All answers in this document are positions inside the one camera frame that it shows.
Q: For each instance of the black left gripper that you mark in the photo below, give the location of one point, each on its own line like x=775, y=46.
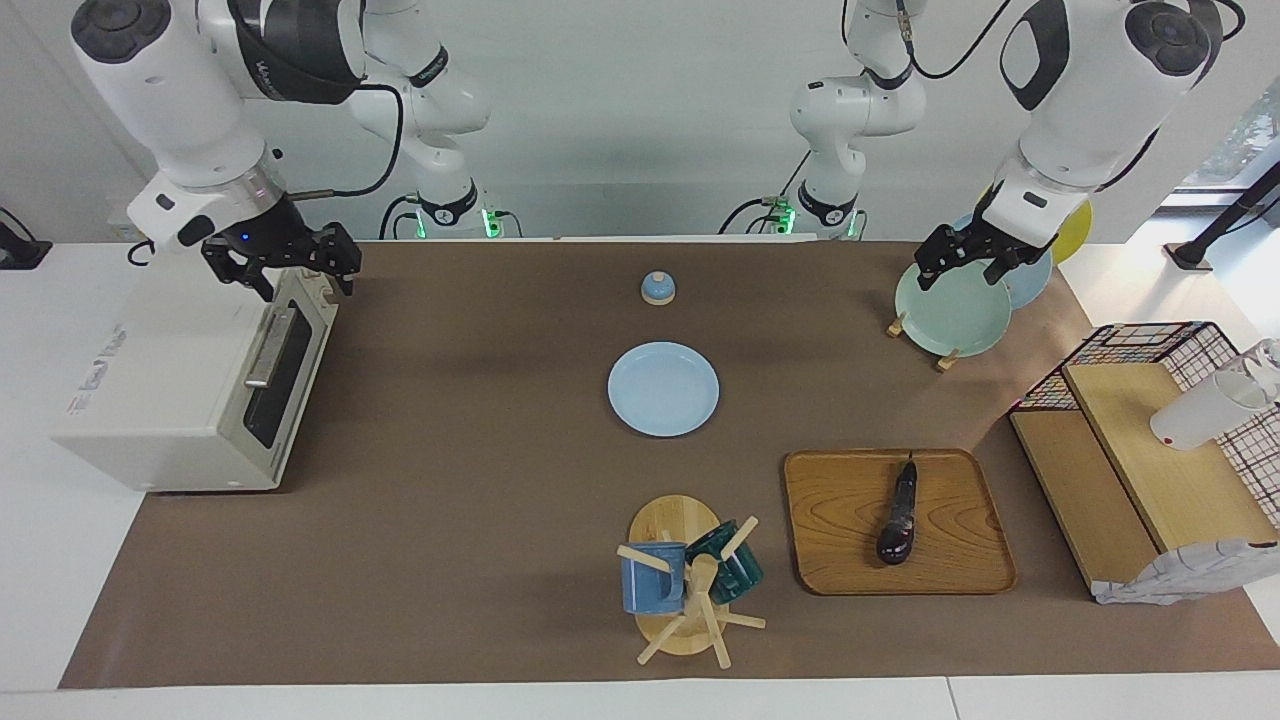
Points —
x=985, y=245

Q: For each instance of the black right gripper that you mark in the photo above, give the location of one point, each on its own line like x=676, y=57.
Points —
x=270, y=235

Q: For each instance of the glass oven door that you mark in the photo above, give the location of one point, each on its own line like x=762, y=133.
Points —
x=290, y=380

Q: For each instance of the dark purple eggplant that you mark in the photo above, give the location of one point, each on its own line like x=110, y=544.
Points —
x=898, y=530

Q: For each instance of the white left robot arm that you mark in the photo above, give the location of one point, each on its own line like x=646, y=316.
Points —
x=1090, y=90

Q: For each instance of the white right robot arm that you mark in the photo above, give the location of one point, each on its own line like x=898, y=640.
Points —
x=160, y=90

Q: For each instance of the cream toaster oven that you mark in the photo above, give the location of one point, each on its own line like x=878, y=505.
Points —
x=150, y=400

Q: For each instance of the pale green plate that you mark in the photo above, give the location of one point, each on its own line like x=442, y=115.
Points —
x=950, y=315

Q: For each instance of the light blue racked plate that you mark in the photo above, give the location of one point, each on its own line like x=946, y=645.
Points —
x=1030, y=285

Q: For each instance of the wooden plate rack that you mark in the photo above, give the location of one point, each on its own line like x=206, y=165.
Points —
x=895, y=326

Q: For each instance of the yellow plate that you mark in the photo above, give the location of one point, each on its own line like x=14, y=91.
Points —
x=1075, y=235

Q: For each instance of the black pole stand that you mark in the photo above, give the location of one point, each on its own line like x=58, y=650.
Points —
x=1190, y=255

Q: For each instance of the white cup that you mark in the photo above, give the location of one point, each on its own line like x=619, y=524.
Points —
x=1195, y=415

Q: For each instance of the black desk device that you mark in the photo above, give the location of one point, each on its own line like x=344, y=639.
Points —
x=20, y=255

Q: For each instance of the wooden serving tray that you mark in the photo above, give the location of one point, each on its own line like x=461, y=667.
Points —
x=840, y=530

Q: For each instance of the brown table mat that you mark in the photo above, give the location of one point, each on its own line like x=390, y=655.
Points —
x=480, y=500

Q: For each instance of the marble pattern cloth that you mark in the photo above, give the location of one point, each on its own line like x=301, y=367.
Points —
x=1180, y=575

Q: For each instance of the dark green mug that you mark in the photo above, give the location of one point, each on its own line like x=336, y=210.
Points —
x=745, y=575

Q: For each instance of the wooden mug tree stand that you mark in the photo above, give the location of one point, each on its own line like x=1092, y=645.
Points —
x=670, y=520

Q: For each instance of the blue mug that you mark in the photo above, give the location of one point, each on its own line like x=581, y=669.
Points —
x=650, y=590

